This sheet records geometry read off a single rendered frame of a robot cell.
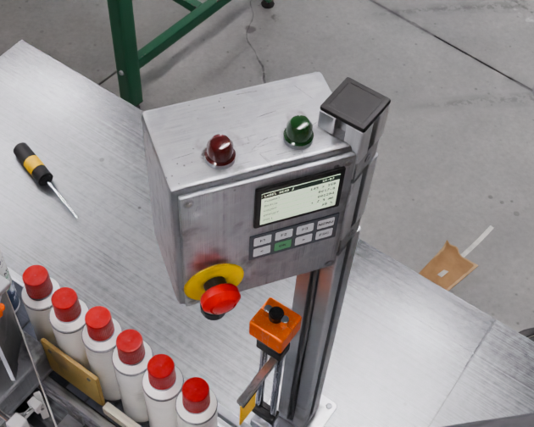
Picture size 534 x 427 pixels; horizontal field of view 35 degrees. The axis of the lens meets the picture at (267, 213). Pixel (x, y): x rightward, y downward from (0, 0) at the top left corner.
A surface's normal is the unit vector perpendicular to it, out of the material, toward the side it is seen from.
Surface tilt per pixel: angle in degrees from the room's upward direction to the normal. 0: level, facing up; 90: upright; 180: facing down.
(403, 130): 0
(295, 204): 90
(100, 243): 0
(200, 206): 90
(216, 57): 0
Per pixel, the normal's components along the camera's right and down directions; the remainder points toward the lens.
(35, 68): 0.04, -0.58
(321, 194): 0.33, 0.77
